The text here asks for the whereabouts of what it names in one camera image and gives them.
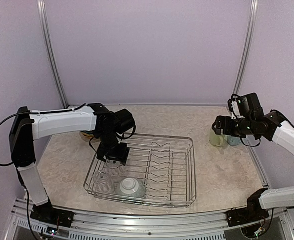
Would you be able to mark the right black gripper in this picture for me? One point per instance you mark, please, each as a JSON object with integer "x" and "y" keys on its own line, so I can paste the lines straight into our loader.
{"x": 227, "y": 130}

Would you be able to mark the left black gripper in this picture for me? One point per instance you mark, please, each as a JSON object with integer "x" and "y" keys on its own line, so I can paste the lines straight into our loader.
{"x": 121, "y": 156}

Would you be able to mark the green ceramic mug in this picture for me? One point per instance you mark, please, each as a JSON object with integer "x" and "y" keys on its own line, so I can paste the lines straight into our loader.
{"x": 216, "y": 140}

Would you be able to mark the clear glass cup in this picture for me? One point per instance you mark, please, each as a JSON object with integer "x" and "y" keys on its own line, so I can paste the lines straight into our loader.
{"x": 102, "y": 182}
{"x": 114, "y": 168}

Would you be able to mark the light blue ceramic mug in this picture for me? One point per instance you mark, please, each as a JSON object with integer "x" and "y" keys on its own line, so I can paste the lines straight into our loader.
{"x": 233, "y": 141}

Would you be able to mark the clear glass cup front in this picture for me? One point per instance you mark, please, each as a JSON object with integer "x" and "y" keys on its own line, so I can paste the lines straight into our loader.
{"x": 102, "y": 182}

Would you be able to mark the blue polka dot plate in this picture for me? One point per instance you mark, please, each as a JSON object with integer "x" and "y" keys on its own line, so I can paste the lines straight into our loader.
{"x": 87, "y": 133}

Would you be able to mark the grey ceramic bowl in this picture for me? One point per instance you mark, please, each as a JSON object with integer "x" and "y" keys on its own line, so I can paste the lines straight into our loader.
{"x": 130, "y": 187}

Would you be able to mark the yellow polka dot plate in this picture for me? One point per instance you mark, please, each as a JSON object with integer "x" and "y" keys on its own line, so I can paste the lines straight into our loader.
{"x": 84, "y": 136}

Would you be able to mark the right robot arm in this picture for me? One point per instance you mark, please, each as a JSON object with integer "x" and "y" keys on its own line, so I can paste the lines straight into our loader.
{"x": 248, "y": 119}

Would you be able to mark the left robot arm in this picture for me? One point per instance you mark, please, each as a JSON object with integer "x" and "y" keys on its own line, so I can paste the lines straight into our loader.
{"x": 30, "y": 125}

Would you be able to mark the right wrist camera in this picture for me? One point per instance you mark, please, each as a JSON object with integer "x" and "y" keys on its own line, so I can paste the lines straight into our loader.
{"x": 233, "y": 107}

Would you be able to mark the metal wire dish rack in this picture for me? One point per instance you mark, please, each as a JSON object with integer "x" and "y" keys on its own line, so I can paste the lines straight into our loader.
{"x": 159, "y": 172}

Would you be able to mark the aluminium front frame rail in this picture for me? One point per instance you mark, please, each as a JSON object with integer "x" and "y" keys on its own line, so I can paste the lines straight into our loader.
{"x": 92, "y": 225}

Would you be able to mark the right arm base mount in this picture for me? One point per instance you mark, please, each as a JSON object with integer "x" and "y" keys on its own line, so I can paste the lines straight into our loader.
{"x": 245, "y": 215}

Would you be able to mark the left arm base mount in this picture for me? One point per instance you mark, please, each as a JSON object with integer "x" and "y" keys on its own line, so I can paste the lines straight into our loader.
{"x": 52, "y": 216}

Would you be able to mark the right aluminium corner post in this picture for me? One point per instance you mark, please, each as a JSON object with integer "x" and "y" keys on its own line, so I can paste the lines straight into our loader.
{"x": 246, "y": 48}

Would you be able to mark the aluminium corner post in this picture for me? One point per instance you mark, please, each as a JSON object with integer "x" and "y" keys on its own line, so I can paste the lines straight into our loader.
{"x": 246, "y": 48}
{"x": 50, "y": 52}

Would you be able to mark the left aluminium corner post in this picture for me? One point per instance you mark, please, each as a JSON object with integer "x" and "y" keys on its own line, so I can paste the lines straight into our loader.
{"x": 50, "y": 52}

